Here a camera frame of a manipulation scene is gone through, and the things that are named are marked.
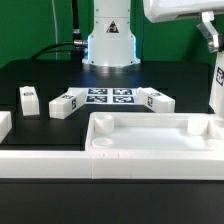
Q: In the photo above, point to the white front fence bar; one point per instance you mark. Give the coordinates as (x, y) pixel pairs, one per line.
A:
(84, 165)

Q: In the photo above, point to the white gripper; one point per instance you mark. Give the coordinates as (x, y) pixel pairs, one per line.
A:
(168, 10)

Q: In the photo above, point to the white desk tabletop tray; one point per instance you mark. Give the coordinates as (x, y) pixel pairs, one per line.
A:
(131, 131)

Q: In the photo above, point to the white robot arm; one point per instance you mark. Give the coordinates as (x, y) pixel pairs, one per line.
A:
(112, 45)

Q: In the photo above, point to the fiducial marker sheet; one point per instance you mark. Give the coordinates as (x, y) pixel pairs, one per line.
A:
(116, 96)

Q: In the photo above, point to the white left fence block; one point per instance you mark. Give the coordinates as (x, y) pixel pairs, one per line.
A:
(5, 124)

